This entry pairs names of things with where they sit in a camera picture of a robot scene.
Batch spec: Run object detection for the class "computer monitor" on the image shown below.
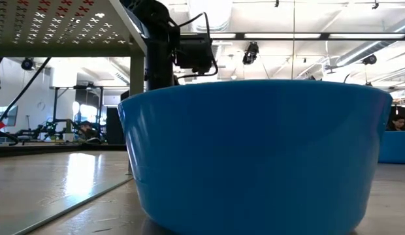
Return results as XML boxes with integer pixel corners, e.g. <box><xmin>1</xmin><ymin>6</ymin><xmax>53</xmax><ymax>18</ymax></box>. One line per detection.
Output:
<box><xmin>0</xmin><ymin>106</ymin><xmax>19</xmax><ymax>127</ymax></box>

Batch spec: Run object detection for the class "black overhead frame beam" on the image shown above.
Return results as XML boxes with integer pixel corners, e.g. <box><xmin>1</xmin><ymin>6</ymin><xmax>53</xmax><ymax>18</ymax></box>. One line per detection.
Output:
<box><xmin>208</xmin><ymin>31</ymin><xmax>405</xmax><ymax>42</ymax></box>

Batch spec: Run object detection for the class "black aluminium frame rail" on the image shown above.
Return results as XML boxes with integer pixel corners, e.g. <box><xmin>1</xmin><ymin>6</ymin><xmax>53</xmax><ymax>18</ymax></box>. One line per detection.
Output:
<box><xmin>0</xmin><ymin>142</ymin><xmax>92</xmax><ymax>159</ymax></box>
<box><xmin>80</xmin><ymin>144</ymin><xmax>128</xmax><ymax>152</ymax></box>

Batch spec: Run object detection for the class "blue plastic mini bowl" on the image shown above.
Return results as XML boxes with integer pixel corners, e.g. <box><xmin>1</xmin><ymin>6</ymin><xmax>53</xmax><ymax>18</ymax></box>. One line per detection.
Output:
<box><xmin>117</xmin><ymin>79</ymin><xmax>393</xmax><ymax>235</ymax></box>
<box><xmin>378</xmin><ymin>130</ymin><xmax>405</xmax><ymax>165</ymax></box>

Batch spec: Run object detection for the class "green perforated metal shelf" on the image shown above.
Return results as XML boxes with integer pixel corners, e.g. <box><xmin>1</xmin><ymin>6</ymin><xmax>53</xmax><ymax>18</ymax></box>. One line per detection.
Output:
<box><xmin>0</xmin><ymin>0</ymin><xmax>148</xmax><ymax>235</ymax></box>

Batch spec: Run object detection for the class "black bent bar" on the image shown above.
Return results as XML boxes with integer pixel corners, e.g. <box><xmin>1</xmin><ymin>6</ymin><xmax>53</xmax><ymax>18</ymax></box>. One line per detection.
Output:
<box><xmin>0</xmin><ymin>129</ymin><xmax>20</xmax><ymax>147</ymax></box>

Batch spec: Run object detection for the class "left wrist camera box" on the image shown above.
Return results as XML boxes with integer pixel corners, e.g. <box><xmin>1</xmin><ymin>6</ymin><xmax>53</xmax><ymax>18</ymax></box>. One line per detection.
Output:
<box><xmin>174</xmin><ymin>32</ymin><xmax>219</xmax><ymax>75</ymax></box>

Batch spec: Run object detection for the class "person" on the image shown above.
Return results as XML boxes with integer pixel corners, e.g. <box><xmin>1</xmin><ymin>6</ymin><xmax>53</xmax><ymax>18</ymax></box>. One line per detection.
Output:
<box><xmin>386</xmin><ymin>114</ymin><xmax>405</xmax><ymax>132</ymax></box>
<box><xmin>80</xmin><ymin>120</ymin><xmax>99</xmax><ymax>140</ymax></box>

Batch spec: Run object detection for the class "black metal gantry frame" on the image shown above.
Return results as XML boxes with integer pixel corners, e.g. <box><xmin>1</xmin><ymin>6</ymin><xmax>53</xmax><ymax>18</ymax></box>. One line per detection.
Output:
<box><xmin>51</xmin><ymin>84</ymin><xmax>105</xmax><ymax>133</ymax></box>

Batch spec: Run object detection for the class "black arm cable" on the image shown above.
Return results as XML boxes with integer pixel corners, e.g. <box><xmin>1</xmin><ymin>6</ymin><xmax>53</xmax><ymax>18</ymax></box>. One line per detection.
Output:
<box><xmin>0</xmin><ymin>57</ymin><xmax>52</xmax><ymax>123</ymax></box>

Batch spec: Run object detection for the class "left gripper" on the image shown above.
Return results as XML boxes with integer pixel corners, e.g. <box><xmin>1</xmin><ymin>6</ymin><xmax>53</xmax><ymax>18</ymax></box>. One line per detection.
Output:
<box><xmin>145</xmin><ymin>32</ymin><xmax>176</xmax><ymax>91</ymax></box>

